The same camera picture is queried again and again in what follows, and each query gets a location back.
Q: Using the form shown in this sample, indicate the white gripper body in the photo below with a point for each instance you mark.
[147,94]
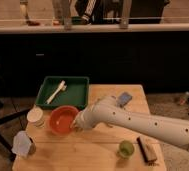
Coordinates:
[78,123]

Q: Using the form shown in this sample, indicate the red bowl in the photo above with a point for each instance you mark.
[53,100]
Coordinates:
[61,118]

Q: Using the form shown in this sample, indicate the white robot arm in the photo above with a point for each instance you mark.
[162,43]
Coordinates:
[173,131]

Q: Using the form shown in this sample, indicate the green plastic tray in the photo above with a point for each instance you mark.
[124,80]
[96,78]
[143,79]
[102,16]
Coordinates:
[76,93]

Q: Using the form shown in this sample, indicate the white dish brush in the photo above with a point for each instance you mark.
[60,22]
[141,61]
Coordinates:
[61,87]

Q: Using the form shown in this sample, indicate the blue sponge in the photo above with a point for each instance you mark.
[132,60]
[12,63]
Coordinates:
[123,99]

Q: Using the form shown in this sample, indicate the green cup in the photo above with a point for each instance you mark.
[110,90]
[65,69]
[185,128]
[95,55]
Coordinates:
[126,149]

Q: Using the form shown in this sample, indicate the person in striped jacket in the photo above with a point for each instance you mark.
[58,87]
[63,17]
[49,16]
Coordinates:
[89,11]

